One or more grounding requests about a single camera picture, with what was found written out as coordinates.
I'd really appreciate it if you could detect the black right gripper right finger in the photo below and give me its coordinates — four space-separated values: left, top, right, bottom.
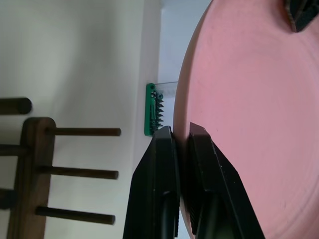
184 121 266 239

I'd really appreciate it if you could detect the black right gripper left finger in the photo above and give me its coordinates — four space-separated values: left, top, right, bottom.
122 125 182 239

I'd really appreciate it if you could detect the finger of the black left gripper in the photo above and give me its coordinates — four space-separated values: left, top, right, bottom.
283 0 319 33

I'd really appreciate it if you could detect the pink round plate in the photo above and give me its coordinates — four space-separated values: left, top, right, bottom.
172 0 319 239

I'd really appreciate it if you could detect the dark wooden dish rack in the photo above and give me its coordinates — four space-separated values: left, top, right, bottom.
0 97 122 239

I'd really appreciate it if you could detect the green circuit board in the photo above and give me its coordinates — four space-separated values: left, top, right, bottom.
144 83 166 136

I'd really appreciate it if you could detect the clear plastic strip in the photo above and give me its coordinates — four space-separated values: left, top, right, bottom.
155 81 178 98

